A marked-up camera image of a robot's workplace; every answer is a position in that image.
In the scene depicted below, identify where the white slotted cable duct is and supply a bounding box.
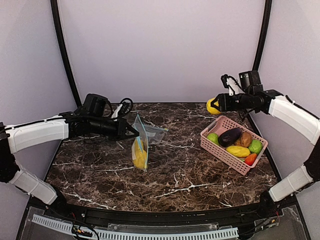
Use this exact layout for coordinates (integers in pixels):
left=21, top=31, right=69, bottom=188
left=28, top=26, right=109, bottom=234
left=31, top=214, right=239, bottom=240

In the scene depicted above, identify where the green toy vegetable right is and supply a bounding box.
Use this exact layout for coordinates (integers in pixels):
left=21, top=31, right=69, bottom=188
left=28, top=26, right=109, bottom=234
left=248, top=139, right=263, bottom=155

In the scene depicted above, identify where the small clear zip bag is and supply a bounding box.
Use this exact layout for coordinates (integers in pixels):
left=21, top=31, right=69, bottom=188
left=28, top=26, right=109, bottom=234
left=144, top=125, right=169, bottom=144

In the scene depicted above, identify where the purple toy eggplant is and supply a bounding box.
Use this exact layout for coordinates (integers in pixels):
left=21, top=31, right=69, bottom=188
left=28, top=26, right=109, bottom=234
left=218, top=127, right=242, bottom=148

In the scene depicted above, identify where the green toy vegetable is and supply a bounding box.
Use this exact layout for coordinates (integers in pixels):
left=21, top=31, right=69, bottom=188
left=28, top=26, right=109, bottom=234
left=248, top=139, right=263, bottom=155
left=206, top=133, right=220, bottom=146

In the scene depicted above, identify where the black frame post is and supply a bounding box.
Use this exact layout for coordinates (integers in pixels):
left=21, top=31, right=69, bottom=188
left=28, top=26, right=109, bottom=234
left=50, top=0, right=82, bottom=107
left=252, top=0, right=273, bottom=71

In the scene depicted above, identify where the yellow toy lemon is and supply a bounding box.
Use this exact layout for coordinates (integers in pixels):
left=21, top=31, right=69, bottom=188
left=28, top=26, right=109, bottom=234
left=132, top=149, right=148, bottom=170
left=133, top=137, right=144, bottom=152
left=206, top=97, right=222, bottom=116

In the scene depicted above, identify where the green toy vegetable left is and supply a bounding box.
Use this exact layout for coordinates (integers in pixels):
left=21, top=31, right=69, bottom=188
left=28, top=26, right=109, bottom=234
left=206, top=133, right=220, bottom=146

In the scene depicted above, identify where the black front rail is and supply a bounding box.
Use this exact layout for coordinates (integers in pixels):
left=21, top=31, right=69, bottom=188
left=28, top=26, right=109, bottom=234
left=32, top=195, right=297, bottom=234

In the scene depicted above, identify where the pink plastic basket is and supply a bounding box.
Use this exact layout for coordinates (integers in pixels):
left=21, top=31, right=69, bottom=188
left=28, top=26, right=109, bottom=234
left=200, top=115, right=268, bottom=175

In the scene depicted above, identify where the orange red toy pepper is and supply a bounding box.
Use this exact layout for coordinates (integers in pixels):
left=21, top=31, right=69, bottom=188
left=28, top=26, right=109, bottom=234
left=244, top=153, right=258, bottom=166

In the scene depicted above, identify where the black left frame post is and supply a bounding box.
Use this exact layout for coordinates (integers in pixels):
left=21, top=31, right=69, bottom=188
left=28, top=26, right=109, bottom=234
left=50, top=0, right=82, bottom=107

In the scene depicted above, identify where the large clear zip bag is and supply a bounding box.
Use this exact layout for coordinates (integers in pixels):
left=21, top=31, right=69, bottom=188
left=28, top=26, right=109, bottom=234
left=131, top=114, right=149, bottom=172

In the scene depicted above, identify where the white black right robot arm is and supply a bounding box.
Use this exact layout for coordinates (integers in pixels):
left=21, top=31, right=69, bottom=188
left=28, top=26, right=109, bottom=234
left=208, top=70, right=320, bottom=203

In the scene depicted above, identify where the yellow toy lemon front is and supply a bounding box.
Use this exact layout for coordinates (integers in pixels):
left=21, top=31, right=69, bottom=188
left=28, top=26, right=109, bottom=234
left=133, top=137, right=144, bottom=152

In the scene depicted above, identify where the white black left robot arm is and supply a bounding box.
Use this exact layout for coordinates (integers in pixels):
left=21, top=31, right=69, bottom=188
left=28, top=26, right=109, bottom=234
left=0, top=93, right=139, bottom=207

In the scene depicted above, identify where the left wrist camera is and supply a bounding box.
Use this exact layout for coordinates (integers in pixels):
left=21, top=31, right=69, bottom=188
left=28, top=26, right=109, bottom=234
left=111, top=97, right=134, bottom=120

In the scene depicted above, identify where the black right frame post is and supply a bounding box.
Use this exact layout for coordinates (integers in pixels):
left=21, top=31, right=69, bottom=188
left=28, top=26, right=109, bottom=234
left=252, top=0, right=273, bottom=71

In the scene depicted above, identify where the brown toy potato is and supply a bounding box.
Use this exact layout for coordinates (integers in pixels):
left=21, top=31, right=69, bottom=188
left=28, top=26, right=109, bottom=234
left=240, top=132, right=253, bottom=148

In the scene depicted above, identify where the yellow toy lemon back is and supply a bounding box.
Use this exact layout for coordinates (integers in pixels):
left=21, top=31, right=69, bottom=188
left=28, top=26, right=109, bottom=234
left=132, top=149, right=148, bottom=170

